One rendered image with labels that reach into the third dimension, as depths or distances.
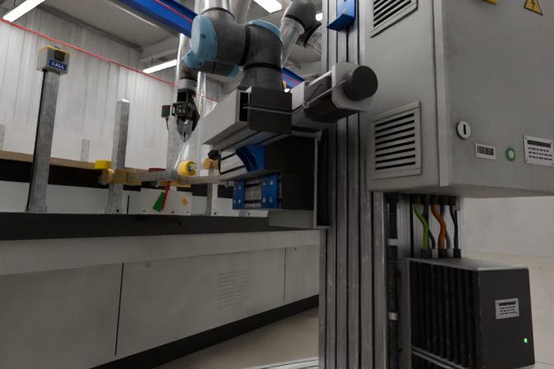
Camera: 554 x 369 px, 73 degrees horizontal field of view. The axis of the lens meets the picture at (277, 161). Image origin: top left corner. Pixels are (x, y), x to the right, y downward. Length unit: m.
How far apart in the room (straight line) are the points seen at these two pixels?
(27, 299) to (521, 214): 9.40
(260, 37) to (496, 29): 0.60
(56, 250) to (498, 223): 9.35
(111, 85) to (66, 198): 8.63
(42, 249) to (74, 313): 0.40
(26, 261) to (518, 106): 1.32
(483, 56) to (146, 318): 1.65
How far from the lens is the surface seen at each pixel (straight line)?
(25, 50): 9.51
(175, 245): 1.68
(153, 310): 1.93
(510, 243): 9.96
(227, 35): 1.09
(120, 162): 1.49
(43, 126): 1.38
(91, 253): 1.47
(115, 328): 1.83
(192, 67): 1.55
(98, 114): 9.86
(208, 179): 1.52
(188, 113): 1.56
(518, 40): 0.85
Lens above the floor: 0.71
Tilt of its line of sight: 8 degrees up
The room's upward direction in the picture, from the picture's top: 2 degrees clockwise
